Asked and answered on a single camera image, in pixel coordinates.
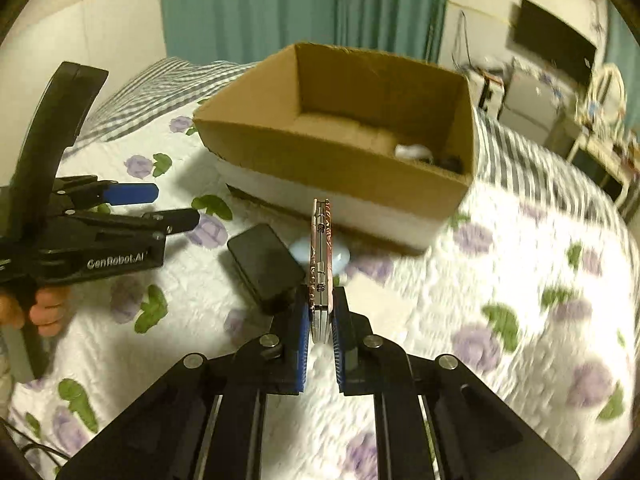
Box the white square charger box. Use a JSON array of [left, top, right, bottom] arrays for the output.
[[333, 272, 416, 344]]

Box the brown cardboard box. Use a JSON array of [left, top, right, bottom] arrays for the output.
[[193, 44, 476, 252]]

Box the oval vanity mirror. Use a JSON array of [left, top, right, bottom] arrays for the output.
[[587, 63, 627, 125]]

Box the white oval earbud case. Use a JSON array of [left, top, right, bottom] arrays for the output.
[[290, 235, 353, 276]]

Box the black wall television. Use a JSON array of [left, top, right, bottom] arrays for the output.
[[513, 0, 597, 88]]

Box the white dressing table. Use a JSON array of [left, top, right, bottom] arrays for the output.
[[566, 126, 636, 208]]

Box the pink rose patterned case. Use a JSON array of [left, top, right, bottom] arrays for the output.
[[309, 198, 333, 344]]

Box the white floral quilt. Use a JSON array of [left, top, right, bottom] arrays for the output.
[[1, 106, 638, 479]]

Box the white plastic bottle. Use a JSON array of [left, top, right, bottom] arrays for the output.
[[394, 144, 434, 164]]

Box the grey checkered bed sheet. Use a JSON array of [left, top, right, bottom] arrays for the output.
[[65, 58, 628, 235]]

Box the person left hand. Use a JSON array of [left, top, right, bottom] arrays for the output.
[[0, 287, 70, 337]]

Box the silver mini fridge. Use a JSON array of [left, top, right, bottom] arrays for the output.
[[498, 68, 558, 145]]

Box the teal curtain left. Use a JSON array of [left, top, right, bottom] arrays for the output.
[[160, 0, 447, 64]]

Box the teal curtain right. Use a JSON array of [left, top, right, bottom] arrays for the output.
[[605, 1, 640, 133]]

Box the white suitcase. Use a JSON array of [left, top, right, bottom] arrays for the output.
[[466, 70, 506, 118]]

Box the black power bank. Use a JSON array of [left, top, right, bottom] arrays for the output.
[[227, 223, 306, 315]]

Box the teal curtain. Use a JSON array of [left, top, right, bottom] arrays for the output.
[[605, 1, 640, 133], [160, 0, 447, 64]]

